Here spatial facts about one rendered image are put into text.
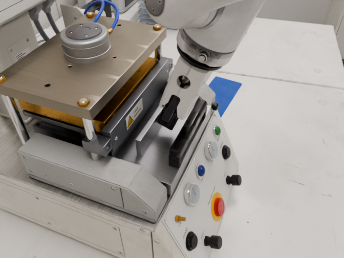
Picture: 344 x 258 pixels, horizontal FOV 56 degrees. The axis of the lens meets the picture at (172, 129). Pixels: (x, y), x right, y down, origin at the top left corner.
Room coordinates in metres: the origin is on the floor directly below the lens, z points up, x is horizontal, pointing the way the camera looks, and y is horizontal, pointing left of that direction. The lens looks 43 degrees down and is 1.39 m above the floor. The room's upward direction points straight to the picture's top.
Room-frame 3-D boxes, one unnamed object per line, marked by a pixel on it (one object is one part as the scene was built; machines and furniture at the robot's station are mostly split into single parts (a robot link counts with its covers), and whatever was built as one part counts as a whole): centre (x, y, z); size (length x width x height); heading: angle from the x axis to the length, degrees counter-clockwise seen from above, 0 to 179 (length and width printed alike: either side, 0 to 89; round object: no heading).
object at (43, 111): (0.50, 0.14, 1.07); 0.22 x 0.17 x 0.10; 158
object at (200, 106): (0.43, -0.03, 0.99); 0.15 x 0.02 x 0.04; 158
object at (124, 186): (0.34, 0.13, 0.96); 0.25 x 0.05 x 0.07; 68
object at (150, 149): (0.48, 0.10, 0.97); 0.30 x 0.22 x 0.08; 68
